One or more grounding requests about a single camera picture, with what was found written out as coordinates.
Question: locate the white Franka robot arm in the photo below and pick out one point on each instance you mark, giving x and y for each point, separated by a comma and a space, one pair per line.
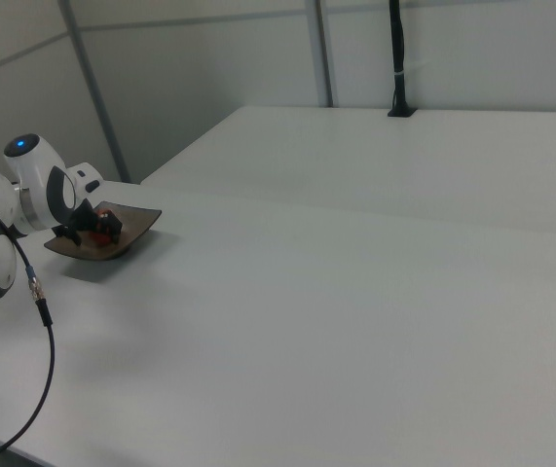
34, 170

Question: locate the black camera stand pole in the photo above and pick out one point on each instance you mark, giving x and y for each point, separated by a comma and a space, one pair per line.
397, 58

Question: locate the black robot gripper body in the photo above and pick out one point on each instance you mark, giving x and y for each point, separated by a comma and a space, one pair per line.
80, 221

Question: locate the square brown ceramic plate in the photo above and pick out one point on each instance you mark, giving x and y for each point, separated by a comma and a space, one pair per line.
136, 224

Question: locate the red apple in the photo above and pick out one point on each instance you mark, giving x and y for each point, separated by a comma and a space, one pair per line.
98, 238

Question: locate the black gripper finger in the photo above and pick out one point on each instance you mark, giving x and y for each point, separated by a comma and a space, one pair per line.
111, 227
75, 238

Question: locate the grey partition post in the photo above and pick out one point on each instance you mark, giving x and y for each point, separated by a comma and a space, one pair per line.
323, 53
97, 97

